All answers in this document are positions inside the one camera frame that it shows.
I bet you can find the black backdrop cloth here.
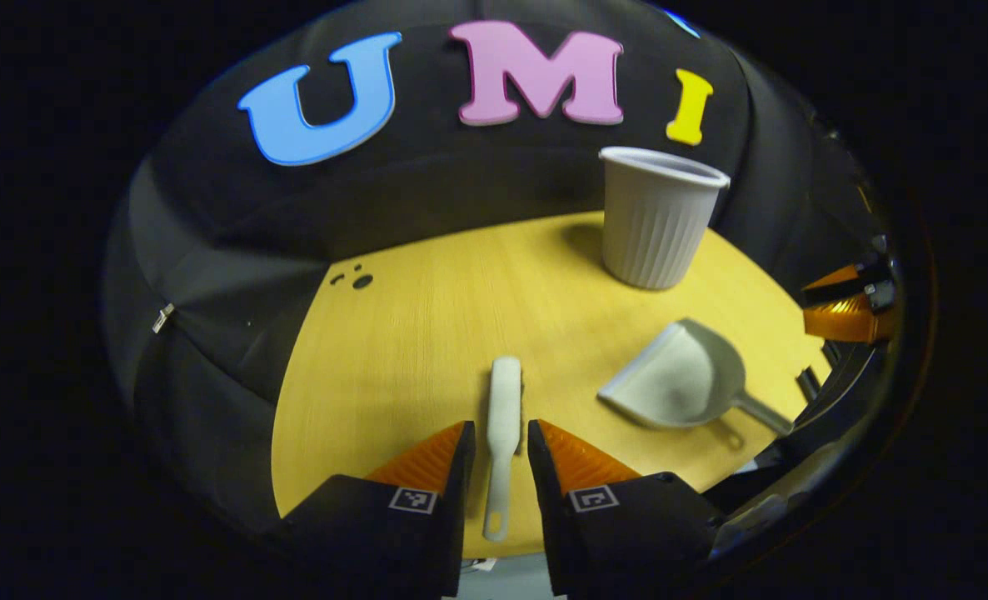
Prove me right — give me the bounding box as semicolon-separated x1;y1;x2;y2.
102;0;899;534

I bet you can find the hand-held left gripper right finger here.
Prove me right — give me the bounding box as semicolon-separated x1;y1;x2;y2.
527;419;724;600

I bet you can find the white plastic dustpan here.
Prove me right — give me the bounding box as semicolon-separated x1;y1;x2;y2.
597;317;796;438

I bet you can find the small white broom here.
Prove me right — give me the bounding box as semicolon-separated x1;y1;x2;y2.
482;357;524;543

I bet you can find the white ribbed garbage bin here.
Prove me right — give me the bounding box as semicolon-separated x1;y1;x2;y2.
599;146;731;291

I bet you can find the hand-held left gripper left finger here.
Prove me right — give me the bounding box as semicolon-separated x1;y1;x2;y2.
277;420;477;600

